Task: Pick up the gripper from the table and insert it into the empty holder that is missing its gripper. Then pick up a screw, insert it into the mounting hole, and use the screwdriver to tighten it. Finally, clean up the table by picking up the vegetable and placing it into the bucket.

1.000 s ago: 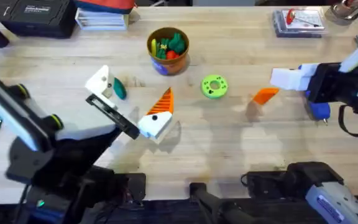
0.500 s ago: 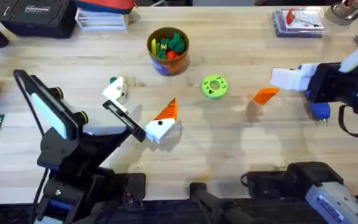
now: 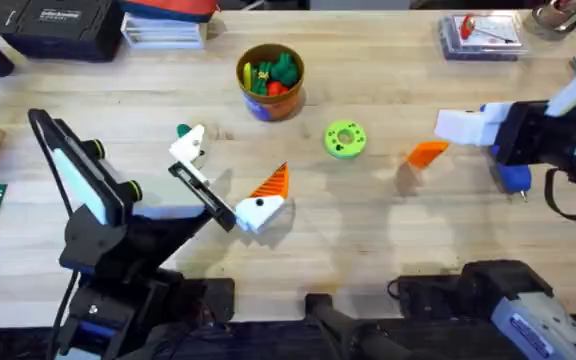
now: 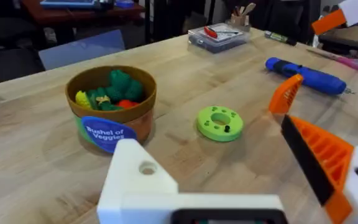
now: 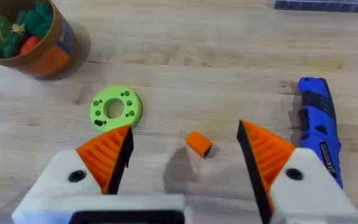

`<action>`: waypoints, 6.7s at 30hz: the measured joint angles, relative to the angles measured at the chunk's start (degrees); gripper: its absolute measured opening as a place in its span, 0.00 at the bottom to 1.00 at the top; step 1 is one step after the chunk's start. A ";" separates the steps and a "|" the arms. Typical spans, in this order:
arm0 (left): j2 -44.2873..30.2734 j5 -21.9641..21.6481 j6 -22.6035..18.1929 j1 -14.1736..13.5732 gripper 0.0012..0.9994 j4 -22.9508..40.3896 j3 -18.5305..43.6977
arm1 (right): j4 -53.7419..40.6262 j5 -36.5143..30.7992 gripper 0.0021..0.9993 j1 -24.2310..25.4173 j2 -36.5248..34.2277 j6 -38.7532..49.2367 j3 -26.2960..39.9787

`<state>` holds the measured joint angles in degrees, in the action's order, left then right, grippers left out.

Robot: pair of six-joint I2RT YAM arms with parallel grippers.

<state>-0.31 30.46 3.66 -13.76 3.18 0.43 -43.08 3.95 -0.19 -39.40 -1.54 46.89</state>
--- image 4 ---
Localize blue tray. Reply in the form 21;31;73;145
39;0;98;10

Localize finger of the white orange right gripper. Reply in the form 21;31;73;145
310;0;358;36

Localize blue electric screwdriver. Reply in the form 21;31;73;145
265;57;356;96

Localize bare white left gripper left finger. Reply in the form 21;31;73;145
96;138;179;224

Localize white orange left gripper right finger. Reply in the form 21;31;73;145
280;114;358;224

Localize green disc with holes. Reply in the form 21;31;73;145
196;105;244;143

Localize clear plastic box with tools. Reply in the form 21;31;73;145
187;22;250;54

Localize brown cardboard heap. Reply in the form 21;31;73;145
318;26;358;57

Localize wooden pen holder with tools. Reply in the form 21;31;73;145
229;2;257;32

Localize brown tub of toy vegetables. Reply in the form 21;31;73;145
65;65;157;154

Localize red-brown side table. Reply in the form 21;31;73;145
21;0;146;27

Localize blue-grey chair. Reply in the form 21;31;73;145
38;29;126;71

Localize pink scissors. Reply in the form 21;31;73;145
306;49;358;73

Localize green and black marker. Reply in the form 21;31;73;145
264;30;298;47

